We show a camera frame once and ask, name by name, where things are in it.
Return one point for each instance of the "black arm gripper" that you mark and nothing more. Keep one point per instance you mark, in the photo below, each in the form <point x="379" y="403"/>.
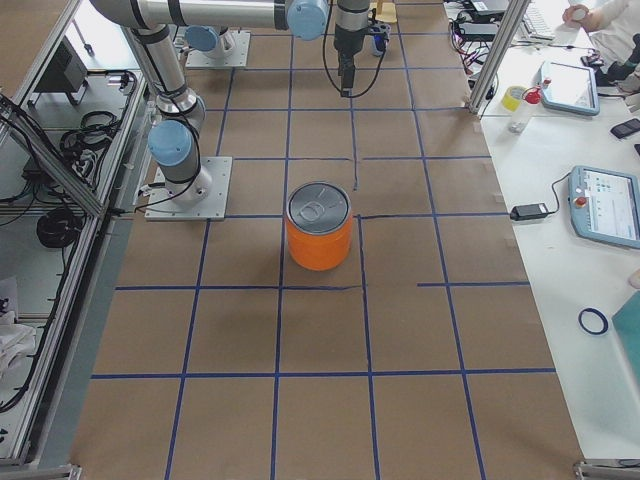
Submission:
<point x="346" y="44"/>

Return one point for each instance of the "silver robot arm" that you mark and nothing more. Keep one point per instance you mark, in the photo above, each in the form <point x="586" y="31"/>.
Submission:
<point x="350" y="25"/>
<point x="174" y="141"/>

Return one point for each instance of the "person hand holding object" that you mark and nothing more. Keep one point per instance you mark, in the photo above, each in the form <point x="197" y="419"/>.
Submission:
<point x="588" y="19"/>

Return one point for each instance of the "wooden stand base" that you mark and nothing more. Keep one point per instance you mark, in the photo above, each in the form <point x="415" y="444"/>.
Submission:
<point x="385" y="11"/>

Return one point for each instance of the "orange can with metal lid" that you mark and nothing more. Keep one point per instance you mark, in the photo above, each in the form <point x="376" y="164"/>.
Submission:
<point x="318" y="225"/>

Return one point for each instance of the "yellow tape roll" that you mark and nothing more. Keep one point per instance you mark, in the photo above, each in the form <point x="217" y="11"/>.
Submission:
<point x="512" y="97"/>

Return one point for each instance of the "blue teach pendant far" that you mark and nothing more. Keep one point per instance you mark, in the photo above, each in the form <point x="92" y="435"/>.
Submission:
<point x="569" y="88"/>

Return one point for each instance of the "blue teach pendant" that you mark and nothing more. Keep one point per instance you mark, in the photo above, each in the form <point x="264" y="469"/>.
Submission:
<point x="604" y="206"/>
<point x="569" y="88"/>

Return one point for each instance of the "black power adapter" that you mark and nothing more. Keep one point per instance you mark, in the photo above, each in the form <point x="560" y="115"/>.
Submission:
<point x="529" y="212"/>

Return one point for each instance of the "black smartphone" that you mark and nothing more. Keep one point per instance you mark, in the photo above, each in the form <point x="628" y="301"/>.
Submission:
<point x="626" y="129"/>

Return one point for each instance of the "blue teach pendant near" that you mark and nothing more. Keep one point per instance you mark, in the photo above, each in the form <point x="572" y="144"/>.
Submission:
<point x="604" y="206"/>

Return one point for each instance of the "teal sheet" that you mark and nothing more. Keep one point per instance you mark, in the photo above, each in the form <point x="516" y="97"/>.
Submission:
<point x="627" y="325"/>

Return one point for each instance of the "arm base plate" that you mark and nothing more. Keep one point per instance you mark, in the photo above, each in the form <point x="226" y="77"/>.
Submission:
<point x="205" y="199"/>
<point x="231" y="51"/>

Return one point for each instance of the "aluminium frame post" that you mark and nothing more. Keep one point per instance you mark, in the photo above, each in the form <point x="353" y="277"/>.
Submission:
<point x="506" y="32"/>

